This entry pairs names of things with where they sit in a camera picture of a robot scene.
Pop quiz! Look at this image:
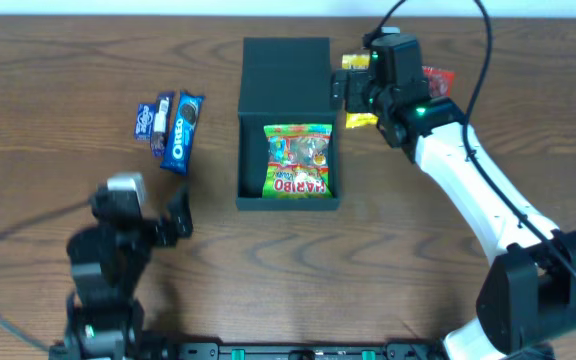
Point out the yellow sunflower seed bag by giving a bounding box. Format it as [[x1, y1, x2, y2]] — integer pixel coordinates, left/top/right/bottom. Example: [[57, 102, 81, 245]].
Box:
[[342, 54, 377, 128]]

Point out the red dried fruit bag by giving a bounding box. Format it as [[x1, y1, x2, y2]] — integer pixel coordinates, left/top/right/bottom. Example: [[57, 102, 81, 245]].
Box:
[[422, 66, 455, 97]]

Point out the green Haribo gummy bag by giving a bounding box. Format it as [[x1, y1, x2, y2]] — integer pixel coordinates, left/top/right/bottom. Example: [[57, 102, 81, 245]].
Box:
[[262, 123, 332, 199]]

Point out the blue Oreo cookie pack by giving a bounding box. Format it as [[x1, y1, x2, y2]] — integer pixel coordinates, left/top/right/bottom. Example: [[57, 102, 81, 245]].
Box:
[[160, 92, 205, 175]]

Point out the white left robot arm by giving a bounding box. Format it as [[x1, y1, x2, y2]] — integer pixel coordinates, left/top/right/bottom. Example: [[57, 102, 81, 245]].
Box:
[[64, 186, 193, 359]]

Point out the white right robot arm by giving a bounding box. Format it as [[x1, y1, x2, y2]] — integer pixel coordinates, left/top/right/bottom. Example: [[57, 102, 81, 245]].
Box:
[[332, 30, 576, 359]]

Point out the blue Eclipse gum pack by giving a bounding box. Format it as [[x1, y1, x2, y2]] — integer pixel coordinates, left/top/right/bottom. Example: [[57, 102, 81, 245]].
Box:
[[134, 103, 156, 141]]

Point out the black open gift box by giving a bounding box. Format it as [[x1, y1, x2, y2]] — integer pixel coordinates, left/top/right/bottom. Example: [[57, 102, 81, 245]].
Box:
[[236, 37, 342, 211]]

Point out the dark blue chocolate bar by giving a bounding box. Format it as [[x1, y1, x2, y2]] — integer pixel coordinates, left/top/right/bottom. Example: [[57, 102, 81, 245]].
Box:
[[150, 91, 174, 157]]

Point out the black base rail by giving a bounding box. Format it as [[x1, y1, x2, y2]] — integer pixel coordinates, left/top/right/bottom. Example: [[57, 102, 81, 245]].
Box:
[[48, 340, 448, 360]]

